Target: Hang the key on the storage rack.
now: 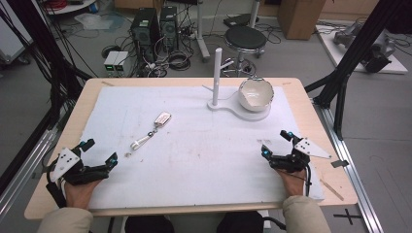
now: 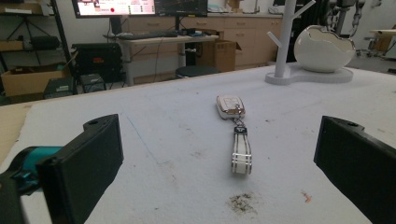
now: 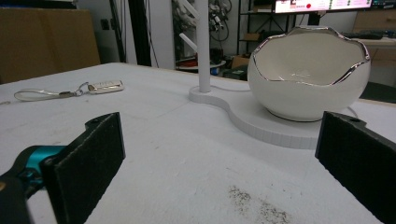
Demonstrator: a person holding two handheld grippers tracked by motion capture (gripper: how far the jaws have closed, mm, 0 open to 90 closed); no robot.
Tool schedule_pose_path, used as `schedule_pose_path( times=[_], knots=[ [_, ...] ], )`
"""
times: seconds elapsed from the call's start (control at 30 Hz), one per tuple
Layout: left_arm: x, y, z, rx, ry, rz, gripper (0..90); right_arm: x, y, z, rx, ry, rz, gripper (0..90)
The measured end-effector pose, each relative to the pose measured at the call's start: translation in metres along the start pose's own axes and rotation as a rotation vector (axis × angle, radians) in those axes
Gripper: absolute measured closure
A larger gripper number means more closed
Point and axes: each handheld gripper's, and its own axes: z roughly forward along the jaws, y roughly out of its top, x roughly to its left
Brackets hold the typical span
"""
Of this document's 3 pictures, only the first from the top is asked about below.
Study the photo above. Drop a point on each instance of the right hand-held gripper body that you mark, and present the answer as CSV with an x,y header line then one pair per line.
x,y
307,149

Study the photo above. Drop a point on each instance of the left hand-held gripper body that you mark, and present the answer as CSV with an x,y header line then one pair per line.
x,y
66,161

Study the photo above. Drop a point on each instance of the person's left hand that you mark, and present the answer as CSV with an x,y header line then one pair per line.
x,y
79,194

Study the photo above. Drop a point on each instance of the person's right hand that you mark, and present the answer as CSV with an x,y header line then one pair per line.
x,y
294,183

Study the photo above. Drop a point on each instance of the small black tag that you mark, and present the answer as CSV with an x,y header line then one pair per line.
x,y
340,163

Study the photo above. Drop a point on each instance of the thin wooden stick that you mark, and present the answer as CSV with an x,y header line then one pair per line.
x,y
332,190

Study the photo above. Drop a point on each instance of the white bowl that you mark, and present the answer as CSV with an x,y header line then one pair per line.
x,y
256,93

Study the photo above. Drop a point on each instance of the wooden table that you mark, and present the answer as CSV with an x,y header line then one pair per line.
x,y
94,82

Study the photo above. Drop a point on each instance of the white foam mat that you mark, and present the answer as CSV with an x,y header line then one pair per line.
x,y
194,161

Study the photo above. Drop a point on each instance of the person's leg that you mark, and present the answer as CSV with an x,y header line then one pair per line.
x,y
241,223
149,225

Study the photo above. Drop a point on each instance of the white power supply unit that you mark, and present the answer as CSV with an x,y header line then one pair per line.
x,y
110,61
122,59

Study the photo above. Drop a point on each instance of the white stand with pole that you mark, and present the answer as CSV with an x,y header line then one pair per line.
x,y
217,74

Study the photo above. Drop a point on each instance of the black round stool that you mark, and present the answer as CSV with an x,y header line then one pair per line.
x,y
245,37

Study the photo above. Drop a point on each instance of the brown cardboard box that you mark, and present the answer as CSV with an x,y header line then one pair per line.
x,y
299,17

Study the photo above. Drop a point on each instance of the white board with grey equipment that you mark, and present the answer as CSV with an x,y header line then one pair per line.
x,y
375,51

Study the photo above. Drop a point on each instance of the clear plastic sheet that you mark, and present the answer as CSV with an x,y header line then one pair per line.
x,y
97,22

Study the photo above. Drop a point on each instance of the large black computer tower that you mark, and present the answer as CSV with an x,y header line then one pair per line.
x,y
144,29

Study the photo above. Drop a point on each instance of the white desk leg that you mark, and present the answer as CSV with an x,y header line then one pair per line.
x,y
201,35

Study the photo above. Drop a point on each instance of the white round table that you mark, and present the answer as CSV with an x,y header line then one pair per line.
x,y
69,6

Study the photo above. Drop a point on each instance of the small black computer tower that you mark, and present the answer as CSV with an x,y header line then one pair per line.
x,y
169,26

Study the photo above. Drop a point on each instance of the aluminium rail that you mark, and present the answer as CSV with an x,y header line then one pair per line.
x,y
22,174
353,181

